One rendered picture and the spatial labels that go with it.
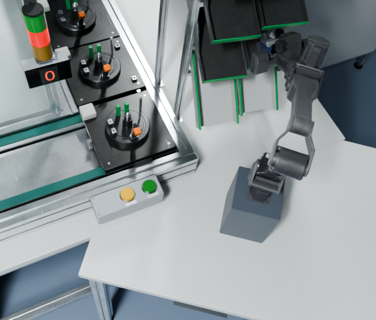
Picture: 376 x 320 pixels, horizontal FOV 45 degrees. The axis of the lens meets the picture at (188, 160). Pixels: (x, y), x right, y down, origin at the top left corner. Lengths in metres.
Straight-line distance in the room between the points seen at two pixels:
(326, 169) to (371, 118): 1.43
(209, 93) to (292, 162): 0.58
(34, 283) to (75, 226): 0.90
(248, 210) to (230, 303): 0.29
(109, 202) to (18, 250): 0.30
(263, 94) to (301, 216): 0.42
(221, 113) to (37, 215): 0.64
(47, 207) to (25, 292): 0.99
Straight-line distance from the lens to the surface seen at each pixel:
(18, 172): 1.50
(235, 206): 1.29
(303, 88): 1.12
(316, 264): 1.52
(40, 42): 1.23
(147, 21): 1.94
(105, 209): 1.36
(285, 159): 0.96
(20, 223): 1.39
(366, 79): 3.27
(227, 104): 1.50
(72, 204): 1.39
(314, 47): 1.16
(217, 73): 1.35
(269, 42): 1.32
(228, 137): 1.63
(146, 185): 1.38
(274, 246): 1.50
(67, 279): 2.31
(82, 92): 1.57
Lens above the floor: 2.21
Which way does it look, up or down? 60 degrees down
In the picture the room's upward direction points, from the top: 13 degrees clockwise
